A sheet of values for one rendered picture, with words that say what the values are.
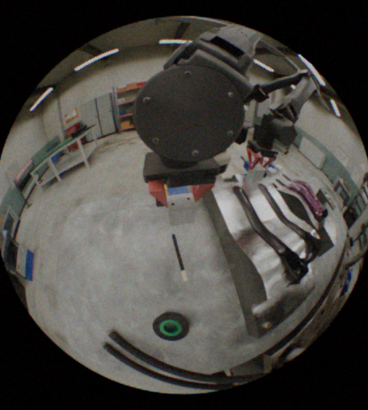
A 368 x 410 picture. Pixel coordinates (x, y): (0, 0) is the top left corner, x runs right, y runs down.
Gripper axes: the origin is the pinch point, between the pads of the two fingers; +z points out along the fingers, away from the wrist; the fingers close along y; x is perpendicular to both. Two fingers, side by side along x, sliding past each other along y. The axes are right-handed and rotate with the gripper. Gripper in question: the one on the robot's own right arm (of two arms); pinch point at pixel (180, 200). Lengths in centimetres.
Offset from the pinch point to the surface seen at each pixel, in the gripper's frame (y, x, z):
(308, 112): 738, 377, -162
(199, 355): -2.3, -38.0, 14.4
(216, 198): 10.5, 4.8, 6.5
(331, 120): 742, 213, -207
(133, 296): -15.4, -16.7, 14.9
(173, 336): -6.5, -27.7, 11.1
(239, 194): 18.8, 5.5, 6.9
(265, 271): 12.1, -17.3, 1.5
